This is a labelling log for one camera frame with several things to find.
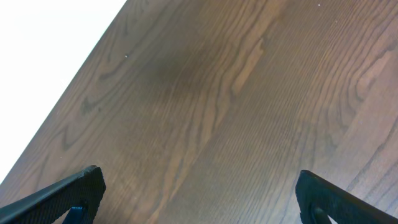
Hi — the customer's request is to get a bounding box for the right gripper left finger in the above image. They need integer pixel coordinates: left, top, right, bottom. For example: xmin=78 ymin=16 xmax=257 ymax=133
xmin=1 ymin=166 xmax=106 ymax=223

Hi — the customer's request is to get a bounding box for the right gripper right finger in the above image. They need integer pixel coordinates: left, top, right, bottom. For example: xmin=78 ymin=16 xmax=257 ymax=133
xmin=295 ymin=170 xmax=397 ymax=224

